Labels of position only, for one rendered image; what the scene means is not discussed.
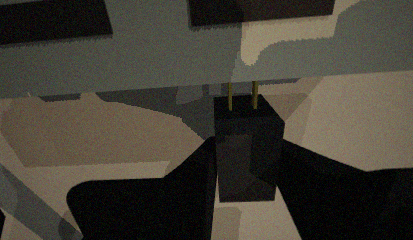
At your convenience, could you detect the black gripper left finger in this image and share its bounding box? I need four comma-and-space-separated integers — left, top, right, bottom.
66, 136, 217, 240

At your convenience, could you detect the black two-prong charger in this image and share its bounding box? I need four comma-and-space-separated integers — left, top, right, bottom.
214, 81, 285, 203

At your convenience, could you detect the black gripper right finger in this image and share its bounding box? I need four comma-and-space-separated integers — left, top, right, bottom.
277, 139, 413, 240

